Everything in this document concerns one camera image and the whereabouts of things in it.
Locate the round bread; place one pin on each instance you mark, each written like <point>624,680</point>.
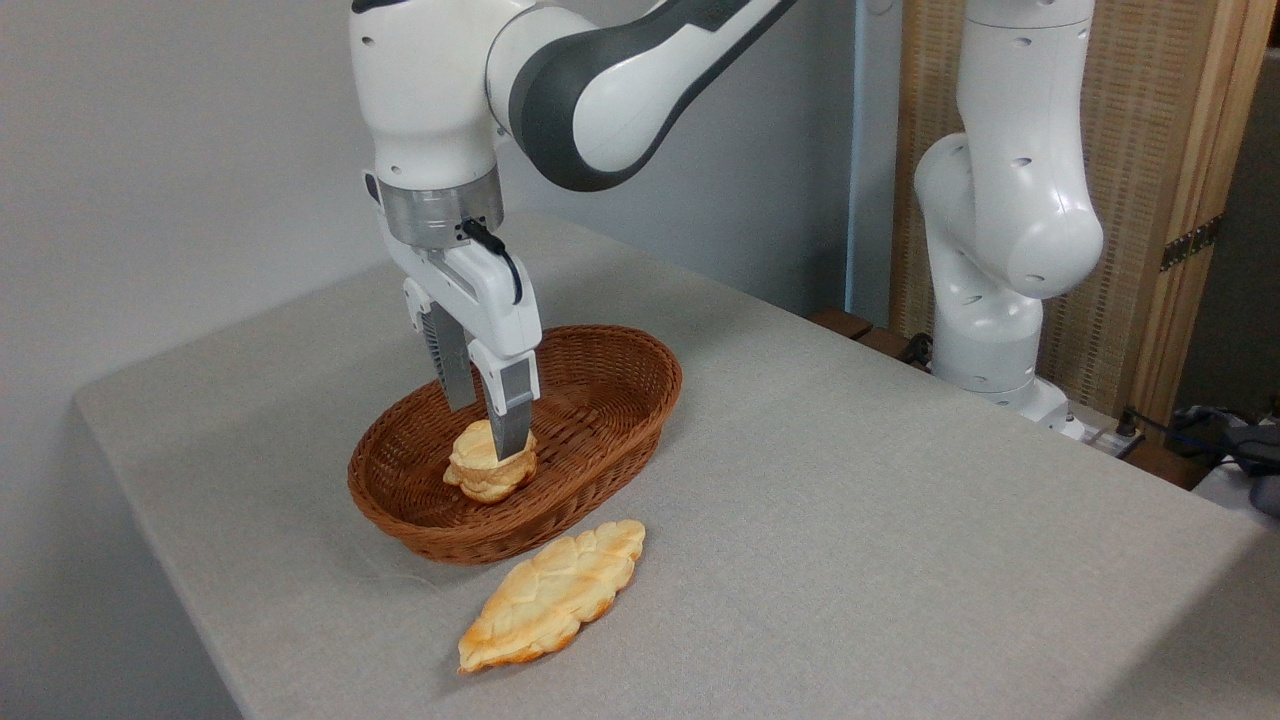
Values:
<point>475,470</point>

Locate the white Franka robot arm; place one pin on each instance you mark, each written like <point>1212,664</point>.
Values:
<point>420,90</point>

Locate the grey tablecloth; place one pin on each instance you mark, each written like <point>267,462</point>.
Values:
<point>900,520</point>

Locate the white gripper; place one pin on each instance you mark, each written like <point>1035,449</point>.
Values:
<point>495,300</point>

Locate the brown wicker basket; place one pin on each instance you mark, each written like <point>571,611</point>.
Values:
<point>600,400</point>

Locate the wooden woven folding screen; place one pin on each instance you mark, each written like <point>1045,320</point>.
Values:
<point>1150,110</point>

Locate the metal screen hinge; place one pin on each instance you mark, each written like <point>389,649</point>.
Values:
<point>1190,243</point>

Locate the long leaf-shaped bread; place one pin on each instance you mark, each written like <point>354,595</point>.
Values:
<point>550,595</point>

